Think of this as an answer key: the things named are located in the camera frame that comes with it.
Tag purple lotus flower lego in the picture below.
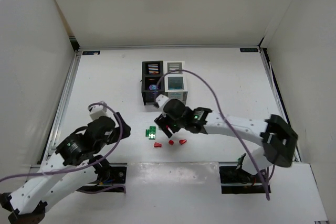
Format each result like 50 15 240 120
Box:
149 84 158 90

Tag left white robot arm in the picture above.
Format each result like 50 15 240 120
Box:
1 112 131 223

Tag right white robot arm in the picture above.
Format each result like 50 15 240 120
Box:
154 95 298 175

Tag green plate lego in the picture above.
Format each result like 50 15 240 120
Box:
148 126 156 140

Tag red curved lego right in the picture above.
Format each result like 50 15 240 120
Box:
179 139 187 145

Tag red curved lego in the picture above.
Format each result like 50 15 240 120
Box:
179 139 187 145
154 142 162 148

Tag red curved lego left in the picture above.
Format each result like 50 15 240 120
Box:
154 142 162 148

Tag white slotted container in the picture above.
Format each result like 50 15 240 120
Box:
163 61 188 104

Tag black slotted container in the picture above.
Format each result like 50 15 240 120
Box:
141 61 165 105

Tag right blue label sticker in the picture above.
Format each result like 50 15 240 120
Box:
239 48 259 53

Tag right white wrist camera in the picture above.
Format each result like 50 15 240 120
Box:
154 95 170 109

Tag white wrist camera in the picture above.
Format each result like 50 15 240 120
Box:
154 95 170 109
88 101 108 121

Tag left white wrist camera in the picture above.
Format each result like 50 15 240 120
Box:
88 101 108 121

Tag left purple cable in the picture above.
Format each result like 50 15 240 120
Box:
0 103 127 195

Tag purple cable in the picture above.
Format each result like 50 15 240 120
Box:
156 69 276 201
0 103 127 195

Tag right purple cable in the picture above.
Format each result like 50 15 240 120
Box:
156 69 276 201

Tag left aluminium frame rail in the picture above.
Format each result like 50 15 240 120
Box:
38 50 81 164

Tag aluminium frame rail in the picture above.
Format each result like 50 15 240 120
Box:
38 50 81 164
259 48 300 168

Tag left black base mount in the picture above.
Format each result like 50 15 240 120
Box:
77 163 127 195

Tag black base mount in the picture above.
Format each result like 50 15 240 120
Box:
219 166 265 195
77 163 127 195

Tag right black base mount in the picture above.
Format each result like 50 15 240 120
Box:
219 166 265 195

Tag right aluminium frame rail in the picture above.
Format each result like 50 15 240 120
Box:
259 48 300 168

